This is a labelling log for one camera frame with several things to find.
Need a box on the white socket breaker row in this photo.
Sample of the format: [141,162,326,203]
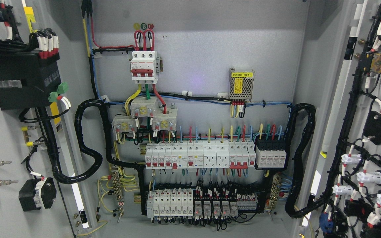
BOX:
[145,139,256,169]

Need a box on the red main circuit breaker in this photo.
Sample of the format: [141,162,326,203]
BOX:
[130,50,159,84]

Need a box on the black cable conduit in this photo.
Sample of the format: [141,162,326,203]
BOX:
[52,99,145,185]
[284,103,317,219]

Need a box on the white lower breaker row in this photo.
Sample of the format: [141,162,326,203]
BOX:
[146,189,194,219]

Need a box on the lower relay terminal row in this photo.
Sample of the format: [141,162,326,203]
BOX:
[193,180,261,220]

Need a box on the black left cable conduit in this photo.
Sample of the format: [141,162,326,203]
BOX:
[52,99,145,185]

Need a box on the black surge protector block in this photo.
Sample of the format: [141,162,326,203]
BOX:
[255,139,287,171]

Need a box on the black right cable conduit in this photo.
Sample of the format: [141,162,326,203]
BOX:
[284,103,317,219]

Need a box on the grey current transformer cluster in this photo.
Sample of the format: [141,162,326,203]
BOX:
[112,96,177,136]

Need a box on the grey cabinet door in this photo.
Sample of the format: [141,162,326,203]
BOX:
[286,0,381,238]
[0,0,98,238]

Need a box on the black digital power meter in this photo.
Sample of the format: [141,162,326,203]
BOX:
[0,50,68,110]

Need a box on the metal mesh power supply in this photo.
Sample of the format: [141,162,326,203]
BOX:
[227,67,255,101]

